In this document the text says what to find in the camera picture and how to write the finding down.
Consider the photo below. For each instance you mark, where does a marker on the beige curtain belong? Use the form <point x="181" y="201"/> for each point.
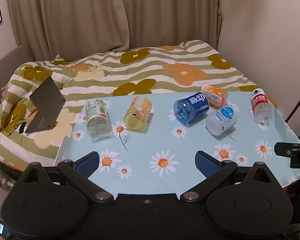
<point x="110" y="15"/>

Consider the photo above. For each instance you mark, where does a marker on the orange plastic bottle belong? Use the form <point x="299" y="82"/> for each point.
<point x="215" y="95"/>

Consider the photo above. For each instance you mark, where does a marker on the clear bottle white label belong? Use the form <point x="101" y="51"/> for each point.
<point x="97" y="116"/>

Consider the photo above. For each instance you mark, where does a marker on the white bottle blue label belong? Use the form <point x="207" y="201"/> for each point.
<point x="221" y="120"/>

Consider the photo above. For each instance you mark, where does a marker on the blue plastic bottle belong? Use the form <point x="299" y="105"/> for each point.
<point x="191" y="108"/>

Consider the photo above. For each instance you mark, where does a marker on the floral striped blanket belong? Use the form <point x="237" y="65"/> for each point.
<point x="145" y="70"/>

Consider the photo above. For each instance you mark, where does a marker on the pink pillow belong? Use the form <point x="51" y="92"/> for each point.
<point x="4" y="91"/>

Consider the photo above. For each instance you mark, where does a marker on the clear bottle yellow label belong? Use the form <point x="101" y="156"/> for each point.
<point x="137" y="115"/>

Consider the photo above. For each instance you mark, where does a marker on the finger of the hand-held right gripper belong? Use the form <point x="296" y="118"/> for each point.
<point x="282" y="149"/>

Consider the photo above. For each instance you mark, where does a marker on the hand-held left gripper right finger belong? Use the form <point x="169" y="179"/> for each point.
<point x="206" y="165"/>

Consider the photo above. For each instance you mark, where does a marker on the clear bottle red label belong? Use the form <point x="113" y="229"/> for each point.
<point x="260" y="105"/>

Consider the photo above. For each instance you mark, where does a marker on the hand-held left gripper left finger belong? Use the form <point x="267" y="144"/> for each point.
<point x="87" y="164"/>

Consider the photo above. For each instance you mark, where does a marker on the light blue daisy tablecloth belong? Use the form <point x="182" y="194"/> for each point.
<point x="150" y="145"/>

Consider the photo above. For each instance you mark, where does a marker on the grey headboard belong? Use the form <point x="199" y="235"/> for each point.
<point x="7" y="60"/>

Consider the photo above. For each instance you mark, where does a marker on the small device with screen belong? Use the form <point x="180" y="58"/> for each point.
<point x="0" y="228"/>

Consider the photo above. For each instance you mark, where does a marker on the grey laptop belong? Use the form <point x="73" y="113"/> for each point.
<point x="46" y="105"/>

